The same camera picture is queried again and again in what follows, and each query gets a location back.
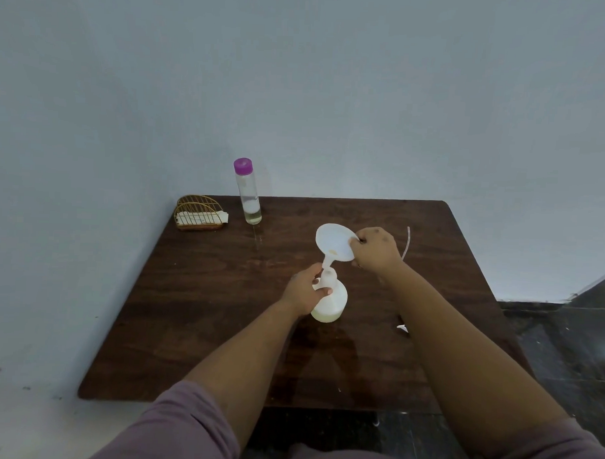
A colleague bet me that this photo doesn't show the person's right hand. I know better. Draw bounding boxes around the person's right hand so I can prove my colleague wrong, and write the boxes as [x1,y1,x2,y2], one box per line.
[348,226,405,276]

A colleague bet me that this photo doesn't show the person's left hand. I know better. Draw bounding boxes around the person's left hand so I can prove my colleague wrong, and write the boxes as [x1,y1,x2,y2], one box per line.
[278,261,335,319]

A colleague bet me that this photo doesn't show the white plastic spray bottle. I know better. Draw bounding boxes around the white plastic spray bottle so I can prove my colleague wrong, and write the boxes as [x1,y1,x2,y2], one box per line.
[310,266,350,324]

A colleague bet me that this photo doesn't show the white spray trigger with tube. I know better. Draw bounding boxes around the white spray trigger with tube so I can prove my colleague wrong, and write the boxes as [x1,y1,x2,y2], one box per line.
[395,226,413,334]

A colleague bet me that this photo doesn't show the white plastic funnel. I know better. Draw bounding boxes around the white plastic funnel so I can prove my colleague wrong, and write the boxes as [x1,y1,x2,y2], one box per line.
[314,222,362,282]

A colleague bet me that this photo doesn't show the clear plastic bottle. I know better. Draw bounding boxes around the clear plastic bottle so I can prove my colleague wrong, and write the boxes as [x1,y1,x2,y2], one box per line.
[233,170,265,226]

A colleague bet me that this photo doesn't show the person's left forearm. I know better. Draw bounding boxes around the person's left forearm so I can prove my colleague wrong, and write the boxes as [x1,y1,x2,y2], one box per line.
[181,297,303,451]

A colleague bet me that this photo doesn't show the person's right forearm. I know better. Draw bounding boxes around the person's right forearm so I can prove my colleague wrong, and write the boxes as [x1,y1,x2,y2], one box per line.
[373,261,574,459]

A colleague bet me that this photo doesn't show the person's mauve shirt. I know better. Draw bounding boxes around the person's mauve shirt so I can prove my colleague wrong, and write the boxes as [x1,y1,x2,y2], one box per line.
[84,377,605,459]

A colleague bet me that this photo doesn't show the white folded napkins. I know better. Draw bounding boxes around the white folded napkins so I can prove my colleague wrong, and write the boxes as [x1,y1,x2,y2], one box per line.
[175,210,230,229]

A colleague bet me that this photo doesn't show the gold wire napkin holder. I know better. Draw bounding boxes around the gold wire napkin holder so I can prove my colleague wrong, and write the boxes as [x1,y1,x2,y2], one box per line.
[173,194,230,233]

